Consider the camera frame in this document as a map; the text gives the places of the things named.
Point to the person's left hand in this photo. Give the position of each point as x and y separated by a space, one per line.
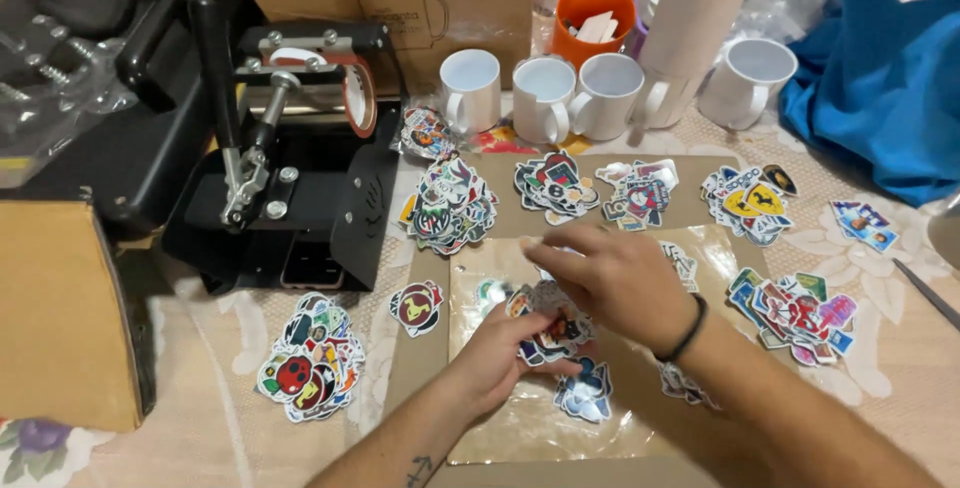
487 360

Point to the person's right hand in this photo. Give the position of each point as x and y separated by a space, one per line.
622 285

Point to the person's right fingers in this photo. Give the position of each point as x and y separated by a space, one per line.
559 252

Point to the stack of stickers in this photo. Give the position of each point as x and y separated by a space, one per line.
559 330

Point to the sticker pile with eight ball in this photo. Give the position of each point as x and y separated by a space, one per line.
556 188

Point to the sticker pile with red mascot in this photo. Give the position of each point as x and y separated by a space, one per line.
641 195

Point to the sticker pile with green lettering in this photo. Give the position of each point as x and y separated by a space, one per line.
450 207

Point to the white lettered sticker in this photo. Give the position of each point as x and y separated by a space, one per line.
681 263

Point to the blue white sticker pile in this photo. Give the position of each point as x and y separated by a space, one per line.
585 394

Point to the brown cardboard sheet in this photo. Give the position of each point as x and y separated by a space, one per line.
427 368

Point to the bagged sticker pack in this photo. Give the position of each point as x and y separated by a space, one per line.
425 134

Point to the clear plastic bag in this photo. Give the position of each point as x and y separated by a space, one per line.
517 428

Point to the sticker pile with yellow shields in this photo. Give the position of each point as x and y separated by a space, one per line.
750 203

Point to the orange cup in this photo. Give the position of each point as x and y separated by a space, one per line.
577 30

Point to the purple cup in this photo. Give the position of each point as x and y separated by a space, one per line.
637 38

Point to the wooden sticks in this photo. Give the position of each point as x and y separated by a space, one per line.
598 27

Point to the sticker pile with red cars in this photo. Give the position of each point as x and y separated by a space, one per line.
795 315

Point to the paper-wrapped white mug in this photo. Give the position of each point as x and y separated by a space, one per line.
690 30

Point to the sticker pile with red ladybug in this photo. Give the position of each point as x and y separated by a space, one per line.
311 368

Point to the black mug heat press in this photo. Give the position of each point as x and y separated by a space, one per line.
292 173

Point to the cardboard box with mug print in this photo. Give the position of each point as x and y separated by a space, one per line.
390 8

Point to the small blue sticker group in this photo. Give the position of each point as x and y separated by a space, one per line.
862 225

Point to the blue cloth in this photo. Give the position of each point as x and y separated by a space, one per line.
877 75

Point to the floral tablecloth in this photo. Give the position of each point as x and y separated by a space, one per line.
217 398

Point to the grey metal tool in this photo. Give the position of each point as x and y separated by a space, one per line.
930 297

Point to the black plastic-wrapped heat press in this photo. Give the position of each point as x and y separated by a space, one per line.
97 83

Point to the plain brown cardboard box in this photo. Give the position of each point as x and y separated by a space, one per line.
60 315

